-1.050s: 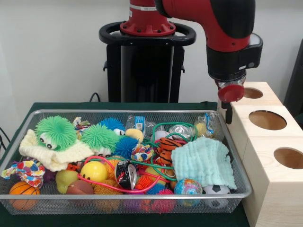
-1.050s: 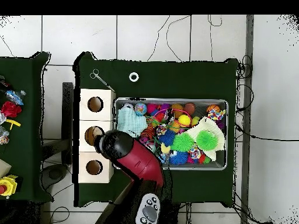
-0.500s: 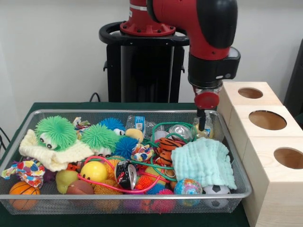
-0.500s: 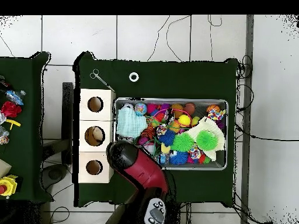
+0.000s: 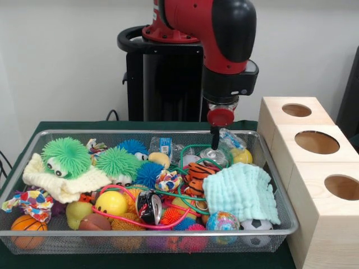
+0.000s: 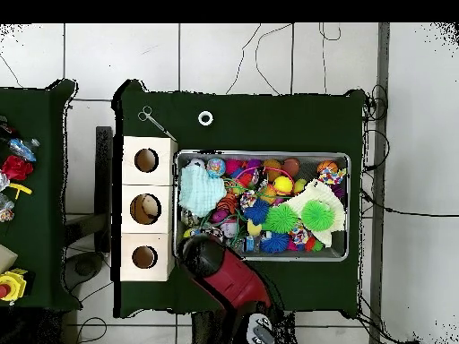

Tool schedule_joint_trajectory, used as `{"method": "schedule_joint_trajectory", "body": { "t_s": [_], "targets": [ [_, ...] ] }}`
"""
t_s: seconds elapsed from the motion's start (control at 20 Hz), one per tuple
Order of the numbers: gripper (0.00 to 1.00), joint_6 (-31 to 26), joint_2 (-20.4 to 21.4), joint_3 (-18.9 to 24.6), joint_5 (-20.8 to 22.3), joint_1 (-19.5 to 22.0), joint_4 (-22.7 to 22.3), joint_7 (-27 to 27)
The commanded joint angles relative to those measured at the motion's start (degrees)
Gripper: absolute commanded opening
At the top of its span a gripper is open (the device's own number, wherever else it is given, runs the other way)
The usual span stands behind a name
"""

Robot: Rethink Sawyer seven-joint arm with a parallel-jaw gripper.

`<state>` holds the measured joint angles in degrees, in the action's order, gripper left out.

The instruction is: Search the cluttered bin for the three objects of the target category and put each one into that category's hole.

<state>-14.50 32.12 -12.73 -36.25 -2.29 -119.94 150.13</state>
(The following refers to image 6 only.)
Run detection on light blue muslin cloth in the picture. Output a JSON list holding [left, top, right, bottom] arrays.
[[178, 165, 228, 219]]

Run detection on yellow emergency stop button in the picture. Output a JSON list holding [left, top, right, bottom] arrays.
[[0, 268, 29, 305]]

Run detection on silver scissors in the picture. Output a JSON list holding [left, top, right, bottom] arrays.
[[137, 106, 178, 142]]

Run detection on wire mesh bin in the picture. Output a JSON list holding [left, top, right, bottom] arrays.
[[173, 150, 351, 262]]

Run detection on wooden box with three holes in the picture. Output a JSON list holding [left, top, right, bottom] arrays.
[[120, 135, 179, 282]]

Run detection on thin black cable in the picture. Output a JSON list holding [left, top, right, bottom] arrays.
[[225, 22, 263, 95], [360, 192, 459, 219], [254, 22, 294, 96]]

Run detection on dark green tablecloth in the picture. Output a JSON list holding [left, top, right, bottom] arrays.
[[112, 79, 367, 319], [0, 79, 82, 312]]

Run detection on beige box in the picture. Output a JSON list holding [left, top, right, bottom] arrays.
[[0, 244, 18, 274]]

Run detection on red crumpled item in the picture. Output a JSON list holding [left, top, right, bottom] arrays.
[[1, 154, 34, 181]]

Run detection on tiger striped plush toy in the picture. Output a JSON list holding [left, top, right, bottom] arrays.
[[215, 193, 239, 215]]

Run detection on orange basketball toy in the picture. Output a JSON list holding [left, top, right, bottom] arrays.
[[316, 159, 339, 175]]

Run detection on globe print ball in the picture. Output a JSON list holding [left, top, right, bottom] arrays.
[[205, 158, 227, 178]]

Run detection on yellow smiley ball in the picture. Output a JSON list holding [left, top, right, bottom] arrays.
[[273, 176, 294, 196]]

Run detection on small green spiky toy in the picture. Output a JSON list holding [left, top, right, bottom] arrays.
[[264, 202, 299, 235]]

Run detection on cream knitted cloth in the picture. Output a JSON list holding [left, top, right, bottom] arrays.
[[286, 178, 347, 248]]

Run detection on blue and clear packet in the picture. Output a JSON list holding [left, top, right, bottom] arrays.
[[8, 137, 40, 162]]

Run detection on yellow plastic piece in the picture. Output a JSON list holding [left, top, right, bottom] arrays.
[[8, 182, 33, 201]]

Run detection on black upright panel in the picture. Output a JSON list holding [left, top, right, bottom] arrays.
[[94, 125, 114, 252]]

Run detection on clear plastic packet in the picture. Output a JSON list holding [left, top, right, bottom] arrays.
[[0, 193, 15, 223]]

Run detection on large green spiky toy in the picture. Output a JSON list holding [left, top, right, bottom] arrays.
[[299, 199, 335, 232]]

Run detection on colourful spotted cloth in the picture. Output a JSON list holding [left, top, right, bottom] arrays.
[[317, 167, 348, 186]]

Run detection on blue spiky ball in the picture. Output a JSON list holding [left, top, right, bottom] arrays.
[[243, 198, 270, 225]]

